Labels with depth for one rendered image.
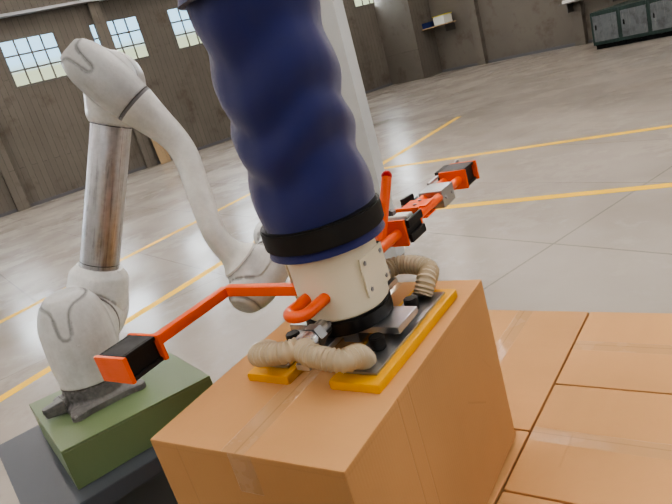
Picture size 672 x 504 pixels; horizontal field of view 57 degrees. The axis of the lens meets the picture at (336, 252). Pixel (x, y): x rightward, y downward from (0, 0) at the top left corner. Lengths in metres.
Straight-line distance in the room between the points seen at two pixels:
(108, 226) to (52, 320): 0.29
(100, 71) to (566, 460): 1.31
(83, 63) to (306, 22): 0.63
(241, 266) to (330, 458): 0.62
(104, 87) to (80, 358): 0.61
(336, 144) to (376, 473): 0.51
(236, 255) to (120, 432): 0.47
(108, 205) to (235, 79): 0.75
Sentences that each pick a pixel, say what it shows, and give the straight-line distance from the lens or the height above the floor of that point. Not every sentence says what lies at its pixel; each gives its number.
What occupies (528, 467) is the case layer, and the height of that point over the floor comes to 0.54.
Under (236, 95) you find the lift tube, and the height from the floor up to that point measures 1.45.
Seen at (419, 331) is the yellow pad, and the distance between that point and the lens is 1.12.
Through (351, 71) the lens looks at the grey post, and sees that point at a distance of 4.22.
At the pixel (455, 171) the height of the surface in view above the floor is 1.11.
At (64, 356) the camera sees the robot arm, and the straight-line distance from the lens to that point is 1.56.
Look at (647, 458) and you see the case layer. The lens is 1.46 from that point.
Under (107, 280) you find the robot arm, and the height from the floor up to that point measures 1.08.
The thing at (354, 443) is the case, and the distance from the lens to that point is 0.92.
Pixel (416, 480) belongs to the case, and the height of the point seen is 0.80.
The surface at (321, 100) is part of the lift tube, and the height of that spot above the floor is 1.40.
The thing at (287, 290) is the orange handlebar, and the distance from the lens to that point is 1.17.
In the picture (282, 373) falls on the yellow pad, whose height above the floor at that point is 0.96.
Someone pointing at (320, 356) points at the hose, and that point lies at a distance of 1.00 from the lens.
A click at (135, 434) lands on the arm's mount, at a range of 1.51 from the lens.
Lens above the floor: 1.46
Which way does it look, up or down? 17 degrees down
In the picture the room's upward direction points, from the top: 16 degrees counter-clockwise
